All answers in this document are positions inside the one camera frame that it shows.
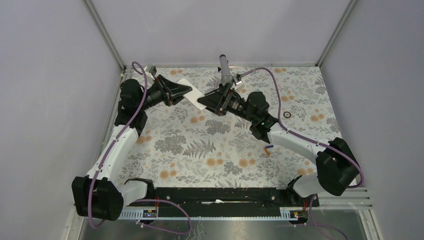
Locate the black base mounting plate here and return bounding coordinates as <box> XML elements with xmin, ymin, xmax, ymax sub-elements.
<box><xmin>130</xmin><ymin>187</ymin><xmax>320</xmax><ymax>218</ymax></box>

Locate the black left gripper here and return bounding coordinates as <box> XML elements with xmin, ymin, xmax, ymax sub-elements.
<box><xmin>138</xmin><ymin>74</ymin><xmax>193</xmax><ymax>111</ymax></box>

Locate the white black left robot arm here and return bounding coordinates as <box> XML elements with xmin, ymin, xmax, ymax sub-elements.
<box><xmin>71</xmin><ymin>75</ymin><xmax>196</xmax><ymax>221</ymax></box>

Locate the slotted grey cable duct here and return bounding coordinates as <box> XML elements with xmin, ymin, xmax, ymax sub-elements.
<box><xmin>115</xmin><ymin>207</ymin><xmax>309</xmax><ymax>222</ymax></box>

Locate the white air conditioner remote control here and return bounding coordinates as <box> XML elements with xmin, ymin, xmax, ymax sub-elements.
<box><xmin>177</xmin><ymin>78</ymin><xmax>206</xmax><ymax>111</ymax></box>

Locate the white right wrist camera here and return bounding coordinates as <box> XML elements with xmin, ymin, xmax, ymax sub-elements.
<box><xmin>232</xmin><ymin>73</ymin><xmax>245</xmax><ymax>91</ymax></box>

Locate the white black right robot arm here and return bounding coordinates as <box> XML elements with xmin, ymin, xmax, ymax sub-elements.
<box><xmin>197</xmin><ymin>84</ymin><xmax>363</xmax><ymax>206</ymax></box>

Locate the aluminium frame rail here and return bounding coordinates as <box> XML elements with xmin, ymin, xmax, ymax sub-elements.
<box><xmin>82</xmin><ymin>0</ymin><xmax>126</xmax><ymax>72</ymax></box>

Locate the orange battery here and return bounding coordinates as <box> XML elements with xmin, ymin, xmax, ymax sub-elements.
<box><xmin>263</xmin><ymin>147</ymin><xmax>271</xmax><ymax>156</ymax></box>

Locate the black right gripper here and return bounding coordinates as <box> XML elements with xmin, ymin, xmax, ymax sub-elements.
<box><xmin>197</xmin><ymin>83</ymin><xmax>257</xmax><ymax>124</ymax></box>

